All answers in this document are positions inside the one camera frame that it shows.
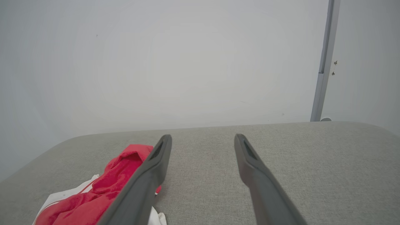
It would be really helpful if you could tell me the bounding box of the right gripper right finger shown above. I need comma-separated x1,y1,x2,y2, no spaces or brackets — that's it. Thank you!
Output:
234,134,308,225

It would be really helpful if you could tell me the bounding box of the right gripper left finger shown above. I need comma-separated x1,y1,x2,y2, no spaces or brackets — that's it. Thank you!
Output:
97,134,173,225

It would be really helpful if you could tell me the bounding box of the grey wall trim bar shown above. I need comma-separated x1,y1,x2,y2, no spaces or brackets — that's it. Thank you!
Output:
310,0,342,122

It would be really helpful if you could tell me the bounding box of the red and white garment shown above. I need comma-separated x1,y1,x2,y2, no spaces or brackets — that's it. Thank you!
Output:
32,144,167,225

